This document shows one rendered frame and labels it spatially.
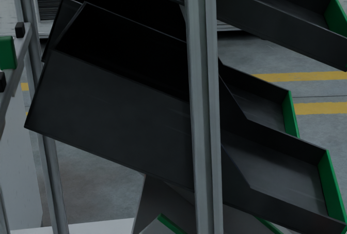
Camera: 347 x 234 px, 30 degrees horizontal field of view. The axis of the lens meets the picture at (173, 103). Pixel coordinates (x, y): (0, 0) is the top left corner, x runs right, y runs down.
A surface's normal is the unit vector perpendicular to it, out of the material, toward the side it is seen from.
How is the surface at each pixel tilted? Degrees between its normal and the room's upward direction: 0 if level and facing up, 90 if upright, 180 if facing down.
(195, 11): 90
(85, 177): 1
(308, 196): 25
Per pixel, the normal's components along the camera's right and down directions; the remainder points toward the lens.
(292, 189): 0.36, -0.83
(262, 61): -0.06, -0.91
